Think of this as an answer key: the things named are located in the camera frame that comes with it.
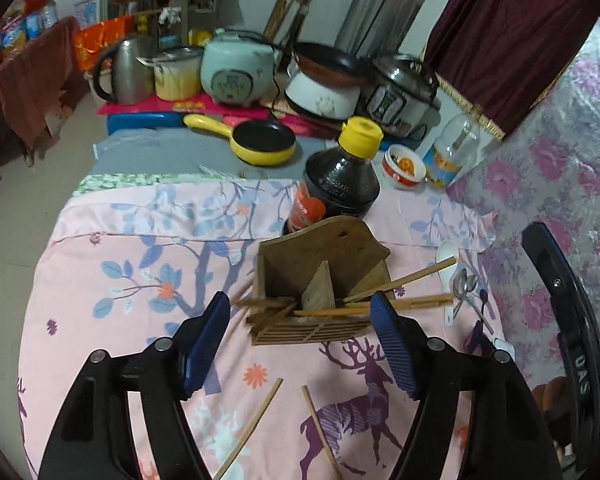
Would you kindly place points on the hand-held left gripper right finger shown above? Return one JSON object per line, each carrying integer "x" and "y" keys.
{"x": 392, "y": 347}

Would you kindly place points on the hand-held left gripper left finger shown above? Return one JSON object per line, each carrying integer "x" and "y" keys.
{"x": 207, "y": 345}

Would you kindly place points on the wooden chopstick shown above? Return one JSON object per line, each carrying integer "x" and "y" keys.
{"x": 405, "y": 277}
{"x": 420, "y": 302}
{"x": 252, "y": 422}
{"x": 320, "y": 427}
{"x": 260, "y": 303}

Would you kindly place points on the wooden utensil holder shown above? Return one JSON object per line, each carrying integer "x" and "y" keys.
{"x": 325, "y": 260}

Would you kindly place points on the person's right hand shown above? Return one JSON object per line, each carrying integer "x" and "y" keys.
{"x": 550, "y": 400}

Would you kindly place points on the pink deer print bedsheet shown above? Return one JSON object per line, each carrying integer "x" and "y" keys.
{"x": 130, "y": 340}

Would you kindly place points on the white ceramic spoon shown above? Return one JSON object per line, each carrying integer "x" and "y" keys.
{"x": 448, "y": 260}

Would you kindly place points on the dark soy sauce bottle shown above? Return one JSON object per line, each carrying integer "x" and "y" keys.
{"x": 337, "y": 185}

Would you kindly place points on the red and white bowl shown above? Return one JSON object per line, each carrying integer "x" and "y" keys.
{"x": 404, "y": 165}

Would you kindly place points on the green floral cloth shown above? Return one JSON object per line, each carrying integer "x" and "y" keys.
{"x": 120, "y": 180}

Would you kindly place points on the grey cloth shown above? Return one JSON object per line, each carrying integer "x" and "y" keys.
{"x": 155, "y": 152}

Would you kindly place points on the yellow frying pan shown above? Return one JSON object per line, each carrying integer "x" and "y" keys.
{"x": 262, "y": 142}

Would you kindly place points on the blue plastic board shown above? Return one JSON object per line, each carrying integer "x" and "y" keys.
{"x": 145, "y": 120}

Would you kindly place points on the red mat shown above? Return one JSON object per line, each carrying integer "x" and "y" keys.
{"x": 190, "y": 106}

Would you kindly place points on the silver electric pressure cooker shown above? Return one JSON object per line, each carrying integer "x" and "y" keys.
{"x": 400, "y": 95}

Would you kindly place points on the white electric cooker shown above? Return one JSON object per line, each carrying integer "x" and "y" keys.
{"x": 322, "y": 100}

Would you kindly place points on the steel cooking pot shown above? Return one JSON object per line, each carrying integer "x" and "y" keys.
{"x": 177, "y": 75}

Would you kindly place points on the pale green rice cooker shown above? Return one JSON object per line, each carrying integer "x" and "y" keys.
{"x": 235, "y": 72}

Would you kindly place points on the steel electric kettle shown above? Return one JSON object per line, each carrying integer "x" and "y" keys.
{"x": 125, "y": 72}

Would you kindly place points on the brown frying pan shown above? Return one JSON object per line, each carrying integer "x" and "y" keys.
{"x": 330, "y": 65}

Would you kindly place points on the maroon cloth covered cabinet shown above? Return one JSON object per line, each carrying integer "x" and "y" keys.
{"x": 35, "y": 85}

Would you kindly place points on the maroon curtain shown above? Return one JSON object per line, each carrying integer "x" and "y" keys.
{"x": 505, "y": 35}

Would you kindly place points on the floral wall covering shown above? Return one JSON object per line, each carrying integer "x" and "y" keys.
{"x": 555, "y": 170}

